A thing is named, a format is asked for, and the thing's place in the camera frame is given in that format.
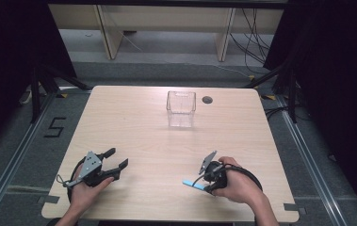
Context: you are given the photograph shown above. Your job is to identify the grey thin gripper cable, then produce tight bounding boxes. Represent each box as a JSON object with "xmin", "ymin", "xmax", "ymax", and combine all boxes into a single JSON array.
[{"xmin": 56, "ymin": 174, "xmax": 73, "ymax": 188}]

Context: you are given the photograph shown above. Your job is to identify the bundle of black hanging cables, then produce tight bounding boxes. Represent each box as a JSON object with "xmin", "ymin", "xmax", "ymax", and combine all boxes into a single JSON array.
[{"xmin": 228, "ymin": 8, "xmax": 275, "ymax": 75}]

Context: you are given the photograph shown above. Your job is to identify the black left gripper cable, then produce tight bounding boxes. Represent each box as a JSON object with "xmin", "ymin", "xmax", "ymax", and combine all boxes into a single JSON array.
[{"xmin": 66, "ymin": 155, "xmax": 88, "ymax": 203}]

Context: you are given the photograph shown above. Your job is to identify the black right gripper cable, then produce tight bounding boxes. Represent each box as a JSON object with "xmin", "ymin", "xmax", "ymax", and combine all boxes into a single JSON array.
[{"xmin": 224, "ymin": 164, "xmax": 264, "ymax": 193}]

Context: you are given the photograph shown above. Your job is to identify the black metal stand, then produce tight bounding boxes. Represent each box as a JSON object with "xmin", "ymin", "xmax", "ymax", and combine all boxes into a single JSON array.
[
  {"xmin": 242, "ymin": 61, "xmax": 299, "ymax": 124},
  {"xmin": 29, "ymin": 62, "xmax": 93, "ymax": 124}
]

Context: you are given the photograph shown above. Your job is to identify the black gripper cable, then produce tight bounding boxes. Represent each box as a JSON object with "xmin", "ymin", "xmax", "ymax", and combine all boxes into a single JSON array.
[
  {"xmin": 224, "ymin": 164, "xmax": 264, "ymax": 193},
  {"xmin": 66, "ymin": 155, "xmax": 88, "ymax": 203}
]

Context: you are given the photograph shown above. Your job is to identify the light blue strip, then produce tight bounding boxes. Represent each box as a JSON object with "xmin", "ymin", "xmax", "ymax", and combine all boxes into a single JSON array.
[{"xmin": 182, "ymin": 179, "xmax": 206, "ymax": 191}]

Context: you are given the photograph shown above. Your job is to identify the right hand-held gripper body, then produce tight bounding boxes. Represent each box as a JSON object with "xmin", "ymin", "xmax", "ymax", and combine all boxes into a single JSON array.
[{"xmin": 198, "ymin": 150, "xmax": 230, "ymax": 194}]

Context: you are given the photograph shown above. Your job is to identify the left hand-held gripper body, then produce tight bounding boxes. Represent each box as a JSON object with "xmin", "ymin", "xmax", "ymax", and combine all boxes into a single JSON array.
[{"xmin": 62, "ymin": 151, "xmax": 118, "ymax": 188}]

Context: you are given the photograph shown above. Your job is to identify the clear plastic square container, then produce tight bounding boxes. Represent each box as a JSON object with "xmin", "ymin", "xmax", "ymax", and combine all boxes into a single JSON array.
[{"xmin": 166, "ymin": 90, "xmax": 198, "ymax": 129}]

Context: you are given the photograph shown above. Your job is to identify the person's right hand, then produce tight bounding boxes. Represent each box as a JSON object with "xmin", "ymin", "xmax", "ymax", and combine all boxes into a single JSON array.
[{"xmin": 211, "ymin": 155, "xmax": 267, "ymax": 207}]

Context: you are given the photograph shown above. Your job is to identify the black floor cables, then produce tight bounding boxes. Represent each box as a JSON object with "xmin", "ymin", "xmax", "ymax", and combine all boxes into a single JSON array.
[{"xmin": 263, "ymin": 105, "xmax": 311, "ymax": 122}]

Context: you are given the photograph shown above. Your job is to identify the aluminium floor rail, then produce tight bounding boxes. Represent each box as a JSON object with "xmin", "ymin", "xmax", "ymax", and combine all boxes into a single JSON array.
[
  {"xmin": 0, "ymin": 90, "xmax": 58, "ymax": 226},
  {"xmin": 275, "ymin": 94, "xmax": 350, "ymax": 226}
]

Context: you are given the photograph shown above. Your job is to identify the person's left hand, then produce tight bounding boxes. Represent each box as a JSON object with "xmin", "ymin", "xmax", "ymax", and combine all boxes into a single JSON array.
[{"xmin": 68, "ymin": 164, "xmax": 116, "ymax": 209}]

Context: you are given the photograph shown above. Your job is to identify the black curtain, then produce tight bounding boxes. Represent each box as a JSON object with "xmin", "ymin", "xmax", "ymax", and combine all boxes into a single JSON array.
[
  {"xmin": 263, "ymin": 0, "xmax": 357, "ymax": 224},
  {"xmin": 0, "ymin": 0, "xmax": 78, "ymax": 158}
]

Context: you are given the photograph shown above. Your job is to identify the beige wooden desk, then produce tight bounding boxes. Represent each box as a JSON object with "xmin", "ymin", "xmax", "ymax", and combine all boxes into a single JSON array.
[{"xmin": 48, "ymin": 4, "xmax": 284, "ymax": 62}]

